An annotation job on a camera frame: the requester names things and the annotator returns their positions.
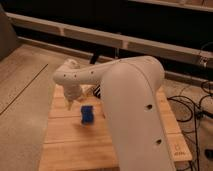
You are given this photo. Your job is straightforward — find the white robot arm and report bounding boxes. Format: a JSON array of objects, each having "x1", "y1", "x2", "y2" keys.
[{"x1": 53, "y1": 56, "x2": 176, "y2": 171}]

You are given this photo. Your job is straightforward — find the black cables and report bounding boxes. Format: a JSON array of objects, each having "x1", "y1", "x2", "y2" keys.
[{"x1": 166, "y1": 56, "x2": 213, "y2": 171}]

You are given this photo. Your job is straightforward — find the black white striped object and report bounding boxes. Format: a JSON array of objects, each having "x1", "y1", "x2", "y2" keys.
[{"x1": 93, "y1": 85, "x2": 101, "y2": 99}]

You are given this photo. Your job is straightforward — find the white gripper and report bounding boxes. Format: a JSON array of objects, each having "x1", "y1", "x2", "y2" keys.
[{"x1": 63, "y1": 85, "x2": 87, "y2": 110}]

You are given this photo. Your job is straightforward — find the cream rectangular box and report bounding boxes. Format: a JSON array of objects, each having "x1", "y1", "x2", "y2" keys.
[{"x1": 82, "y1": 85, "x2": 98, "y2": 96}]

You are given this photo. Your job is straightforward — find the white wall railing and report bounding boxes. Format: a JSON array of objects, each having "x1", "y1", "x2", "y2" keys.
[{"x1": 6, "y1": 12, "x2": 213, "y2": 66}]

